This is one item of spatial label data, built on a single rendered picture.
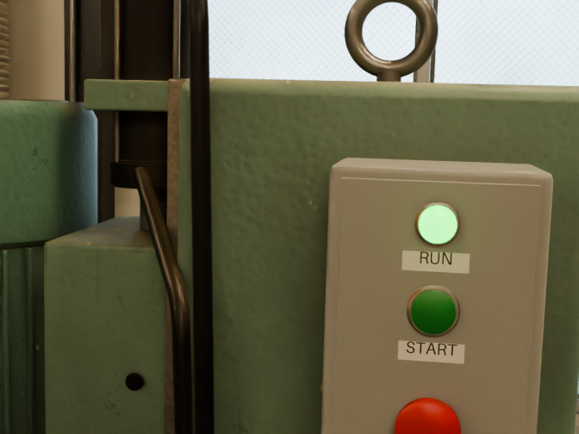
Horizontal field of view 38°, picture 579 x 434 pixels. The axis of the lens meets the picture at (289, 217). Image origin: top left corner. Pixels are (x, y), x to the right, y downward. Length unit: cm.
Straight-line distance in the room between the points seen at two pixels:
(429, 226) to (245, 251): 12
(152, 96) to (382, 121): 16
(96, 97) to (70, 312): 13
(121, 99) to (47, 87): 161
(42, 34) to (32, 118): 162
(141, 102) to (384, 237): 21
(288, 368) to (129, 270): 12
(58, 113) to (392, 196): 26
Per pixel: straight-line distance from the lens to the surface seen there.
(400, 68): 55
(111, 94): 55
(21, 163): 56
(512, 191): 39
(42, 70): 217
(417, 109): 45
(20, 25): 221
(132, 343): 53
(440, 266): 39
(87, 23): 202
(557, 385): 47
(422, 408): 40
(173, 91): 50
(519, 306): 40
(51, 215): 57
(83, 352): 55
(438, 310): 39
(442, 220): 38
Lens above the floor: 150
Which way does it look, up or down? 7 degrees down
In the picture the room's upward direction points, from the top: 2 degrees clockwise
